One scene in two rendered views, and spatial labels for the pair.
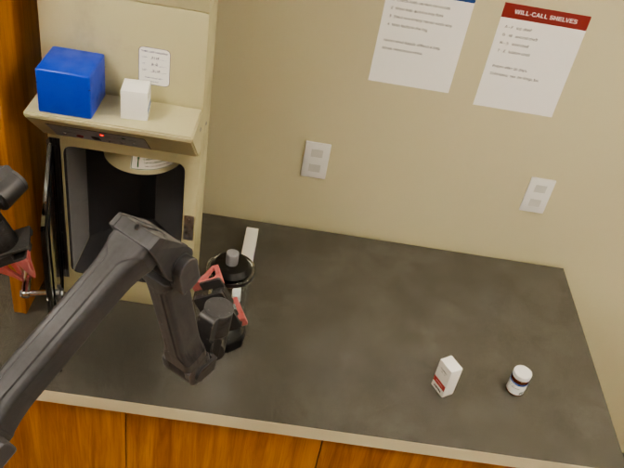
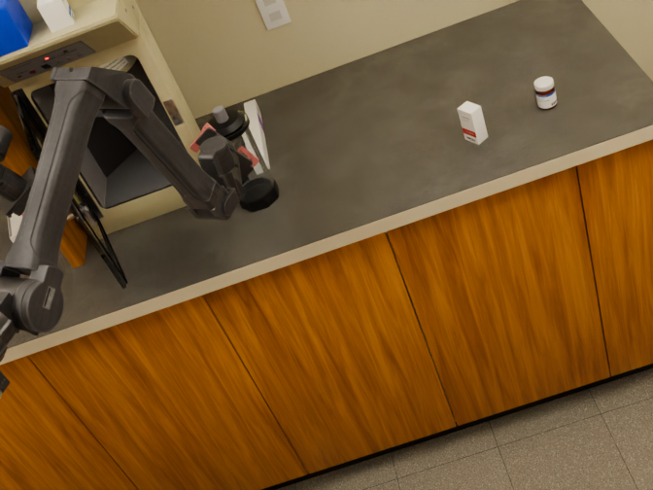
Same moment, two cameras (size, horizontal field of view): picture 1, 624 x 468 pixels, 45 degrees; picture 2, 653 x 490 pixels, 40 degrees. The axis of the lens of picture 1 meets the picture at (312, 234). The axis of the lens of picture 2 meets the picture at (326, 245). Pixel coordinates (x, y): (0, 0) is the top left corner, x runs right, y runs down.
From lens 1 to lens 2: 0.55 m
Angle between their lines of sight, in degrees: 8
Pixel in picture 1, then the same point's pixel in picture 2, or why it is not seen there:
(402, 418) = (447, 177)
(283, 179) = (255, 43)
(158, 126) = (85, 22)
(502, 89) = not seen: outside the picture
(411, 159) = not seen: outside the picture
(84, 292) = (54, 135)
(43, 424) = (146, 348)
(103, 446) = (207, 343)
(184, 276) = (135, 97)
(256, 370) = (299, 207)
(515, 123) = not seen: outside the picture
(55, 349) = (52, 185)
